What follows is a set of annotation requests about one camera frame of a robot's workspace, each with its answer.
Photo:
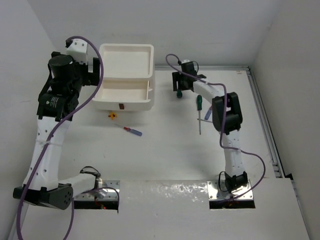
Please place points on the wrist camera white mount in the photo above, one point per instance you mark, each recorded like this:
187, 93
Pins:
78, 50
186, 61

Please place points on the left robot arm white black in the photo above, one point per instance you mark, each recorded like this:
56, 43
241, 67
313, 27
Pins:
57, 101

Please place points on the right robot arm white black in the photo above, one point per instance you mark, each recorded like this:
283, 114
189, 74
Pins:
226, 119

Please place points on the blue handled screwdriver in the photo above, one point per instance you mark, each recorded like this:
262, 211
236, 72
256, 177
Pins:
207, 115

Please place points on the metal base plate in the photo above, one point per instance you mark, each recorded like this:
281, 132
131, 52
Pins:
242, 193
109, 190

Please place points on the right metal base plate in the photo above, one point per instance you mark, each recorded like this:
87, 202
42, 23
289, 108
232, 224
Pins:
242, 193

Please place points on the aluminium frame rail right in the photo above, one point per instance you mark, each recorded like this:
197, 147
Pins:
268, 135

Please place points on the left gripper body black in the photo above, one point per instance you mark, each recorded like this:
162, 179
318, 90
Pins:
82, 77

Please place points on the yellow small clamp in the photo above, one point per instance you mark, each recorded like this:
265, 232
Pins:
112, 115

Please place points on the white drawer container box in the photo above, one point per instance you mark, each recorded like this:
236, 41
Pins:
128, 62

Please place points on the stubby green screwdriver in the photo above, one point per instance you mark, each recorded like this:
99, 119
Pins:
179, 94

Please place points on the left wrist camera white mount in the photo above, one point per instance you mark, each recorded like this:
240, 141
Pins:
78, 50

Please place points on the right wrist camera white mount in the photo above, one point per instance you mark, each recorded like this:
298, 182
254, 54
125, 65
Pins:
186, 61

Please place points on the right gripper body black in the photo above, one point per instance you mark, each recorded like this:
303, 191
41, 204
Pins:
180, 78

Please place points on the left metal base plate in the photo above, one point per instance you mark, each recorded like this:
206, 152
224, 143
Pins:
109, 190

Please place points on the small blue red screwdriver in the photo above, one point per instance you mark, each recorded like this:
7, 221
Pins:
130, 130

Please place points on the long green screwdriver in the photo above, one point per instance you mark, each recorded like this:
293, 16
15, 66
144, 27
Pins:
199, 101

